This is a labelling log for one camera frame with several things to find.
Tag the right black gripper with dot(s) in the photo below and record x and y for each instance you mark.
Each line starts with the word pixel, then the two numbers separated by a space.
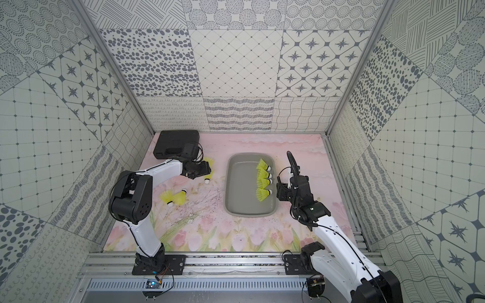
pixel 282 189

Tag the pink floral table mat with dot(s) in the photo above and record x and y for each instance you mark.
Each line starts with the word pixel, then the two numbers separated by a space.
pixel 202 224

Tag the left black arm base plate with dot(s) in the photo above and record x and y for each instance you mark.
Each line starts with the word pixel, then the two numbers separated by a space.
pixel 159 264

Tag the grey plastic storage box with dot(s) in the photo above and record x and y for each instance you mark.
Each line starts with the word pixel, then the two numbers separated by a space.
pixel 241 183

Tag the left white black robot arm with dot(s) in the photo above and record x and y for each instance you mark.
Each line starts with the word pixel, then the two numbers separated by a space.
pixel 131 196

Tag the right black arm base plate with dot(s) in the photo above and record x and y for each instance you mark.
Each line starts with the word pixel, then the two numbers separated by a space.
pixel 300 264

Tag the black plastic tool case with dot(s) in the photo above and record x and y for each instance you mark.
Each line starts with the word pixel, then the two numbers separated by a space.
pixel 171 142

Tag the yellow shuttlecock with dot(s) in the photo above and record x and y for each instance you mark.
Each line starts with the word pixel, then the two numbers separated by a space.
pixel 263 183
pixel 262 194
pixel 167 197
pixel 264 174
pixel 262 165
pixel 209 161
pixel 208 177
pixel 179 199

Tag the small green circuit board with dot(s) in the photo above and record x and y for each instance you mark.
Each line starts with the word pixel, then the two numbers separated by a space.
pixel 152 284

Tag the aluminium mounting rail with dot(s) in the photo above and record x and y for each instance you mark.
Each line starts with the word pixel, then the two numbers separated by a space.
pixel 113 265

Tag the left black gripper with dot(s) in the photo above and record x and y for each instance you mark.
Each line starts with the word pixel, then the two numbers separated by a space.
pixel 203 168

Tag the white perforated cable duct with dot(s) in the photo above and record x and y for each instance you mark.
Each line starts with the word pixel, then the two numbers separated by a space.
pixel 264 284

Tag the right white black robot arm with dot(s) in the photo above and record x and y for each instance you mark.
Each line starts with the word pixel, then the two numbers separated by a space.
pixel 335 257

